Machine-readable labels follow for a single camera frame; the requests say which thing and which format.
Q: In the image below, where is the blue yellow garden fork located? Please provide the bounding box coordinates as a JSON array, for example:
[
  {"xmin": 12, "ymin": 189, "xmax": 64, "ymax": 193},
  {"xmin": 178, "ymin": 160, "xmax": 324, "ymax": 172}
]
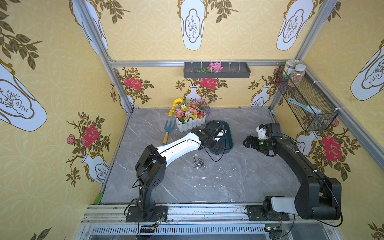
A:
[{"xmin": 163, "ymin": 120, "xmax": 176, "ymax": 146}]

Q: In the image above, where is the teal plastic storage box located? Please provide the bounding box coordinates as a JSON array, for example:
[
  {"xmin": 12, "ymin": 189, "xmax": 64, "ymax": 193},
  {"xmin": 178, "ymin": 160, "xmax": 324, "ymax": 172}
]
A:
[{"xmin": 206, "ymin": 121, "xmax": 234, "ymax": 155}]

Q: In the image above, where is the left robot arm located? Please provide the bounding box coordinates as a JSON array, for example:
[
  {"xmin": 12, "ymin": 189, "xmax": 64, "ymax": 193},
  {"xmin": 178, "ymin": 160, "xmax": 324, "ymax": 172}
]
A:
[{"xmin": 133, "ymin": 121, "xmax": 233, "ymax": 212}]

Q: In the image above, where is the blue white brush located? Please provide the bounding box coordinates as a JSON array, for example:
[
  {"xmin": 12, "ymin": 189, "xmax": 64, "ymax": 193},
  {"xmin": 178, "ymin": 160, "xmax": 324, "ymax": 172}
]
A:
[{"xmin": 288, "ymin": 99, "xmax": 322, "ymax": 115}]

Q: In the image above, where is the flower pot white fence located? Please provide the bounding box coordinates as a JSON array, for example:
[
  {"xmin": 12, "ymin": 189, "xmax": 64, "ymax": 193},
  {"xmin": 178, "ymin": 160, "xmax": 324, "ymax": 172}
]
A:
[{"xmin": 168, "ymin": 98, "xmax": 211, "ymax": 133}]

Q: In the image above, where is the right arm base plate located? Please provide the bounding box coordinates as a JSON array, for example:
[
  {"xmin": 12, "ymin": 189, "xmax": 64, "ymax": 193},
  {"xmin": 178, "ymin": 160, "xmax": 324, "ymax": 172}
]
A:
[{"xmin": 244, "ymin": 205, "xmax": 290, "ymax": 222}]

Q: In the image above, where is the glass jar behind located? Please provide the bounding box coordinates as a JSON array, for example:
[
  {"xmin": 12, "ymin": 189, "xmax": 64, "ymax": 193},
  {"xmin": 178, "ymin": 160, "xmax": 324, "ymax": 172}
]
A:
[{"xmin": 282, "ymin": 59, "xmax": 303, "ymax": 79}]

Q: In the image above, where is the black wire mesh basket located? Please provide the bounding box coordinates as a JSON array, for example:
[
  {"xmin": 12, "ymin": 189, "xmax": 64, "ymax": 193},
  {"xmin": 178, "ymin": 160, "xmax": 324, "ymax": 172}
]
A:
[{"xmin": 276, "ymin": 66, "xmax": 339, "ymax": 132}]

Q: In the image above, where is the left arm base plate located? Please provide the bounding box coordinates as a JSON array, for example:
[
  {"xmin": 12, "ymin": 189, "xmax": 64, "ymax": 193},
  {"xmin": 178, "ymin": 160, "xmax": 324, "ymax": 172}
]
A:
[{"xmin": 124, "ymin": 205, "xmax": 168, "ymax": 223}]

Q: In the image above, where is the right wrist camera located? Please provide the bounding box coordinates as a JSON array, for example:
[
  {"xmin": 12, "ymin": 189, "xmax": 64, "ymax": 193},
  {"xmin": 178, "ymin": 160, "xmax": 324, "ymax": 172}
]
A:
[{"xmin": 257, "ymin": 125, "xmax": 267, "ymax": 140}]

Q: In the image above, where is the pink flower on shelf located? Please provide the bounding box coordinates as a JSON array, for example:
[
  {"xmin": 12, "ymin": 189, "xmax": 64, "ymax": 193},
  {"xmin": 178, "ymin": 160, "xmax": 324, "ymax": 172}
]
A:
[{"xmin": 208, "ymin": 62, "xmax": 223, "ymax": 73}]

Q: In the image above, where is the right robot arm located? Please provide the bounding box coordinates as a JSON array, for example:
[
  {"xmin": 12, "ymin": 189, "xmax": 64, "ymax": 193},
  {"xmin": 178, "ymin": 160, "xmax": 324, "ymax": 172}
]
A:
[{"xmin": 243, "ymin": 123, "xmax": 342, "ymax": 221}]

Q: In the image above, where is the dark wall shelf tray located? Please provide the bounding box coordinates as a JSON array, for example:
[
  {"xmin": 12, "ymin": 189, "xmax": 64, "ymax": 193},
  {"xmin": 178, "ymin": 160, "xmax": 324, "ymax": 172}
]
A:
[{"xmin": 184, "ymin": 61, "xmax": 251, "ymax": 79}]

